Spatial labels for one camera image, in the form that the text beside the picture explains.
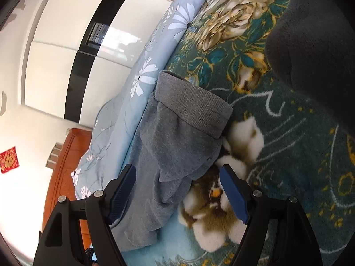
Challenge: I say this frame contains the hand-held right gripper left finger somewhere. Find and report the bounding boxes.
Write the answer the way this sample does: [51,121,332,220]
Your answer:
[33,164,137,266]

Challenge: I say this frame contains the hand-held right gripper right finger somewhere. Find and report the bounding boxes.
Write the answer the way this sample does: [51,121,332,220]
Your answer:
[219,164,323,266]

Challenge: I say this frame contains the grey knit sweater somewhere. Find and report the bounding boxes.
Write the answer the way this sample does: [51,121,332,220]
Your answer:
[111,70,233,252]

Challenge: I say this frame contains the wooden headboard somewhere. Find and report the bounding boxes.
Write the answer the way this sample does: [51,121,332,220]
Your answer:
[41,127,93,236]

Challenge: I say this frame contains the teal floral blanket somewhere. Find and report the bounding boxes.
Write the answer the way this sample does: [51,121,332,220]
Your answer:
[122,0,355,266]

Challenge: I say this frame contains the light blue floral quilt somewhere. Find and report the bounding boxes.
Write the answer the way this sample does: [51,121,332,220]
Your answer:
[71,0,222,200]

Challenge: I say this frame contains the white wardrobe with black band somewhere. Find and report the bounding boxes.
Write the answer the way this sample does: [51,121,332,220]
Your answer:
[19,0,178,129]

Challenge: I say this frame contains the dark grey fleece cloth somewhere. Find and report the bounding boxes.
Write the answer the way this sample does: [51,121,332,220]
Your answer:
[265,0,355,142]

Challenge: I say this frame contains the wall switch panels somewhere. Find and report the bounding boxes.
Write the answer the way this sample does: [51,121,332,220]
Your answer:
[44,142,63,169]

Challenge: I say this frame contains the red wall decoration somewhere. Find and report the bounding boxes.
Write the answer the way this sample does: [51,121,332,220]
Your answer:
[0,145,20,174]

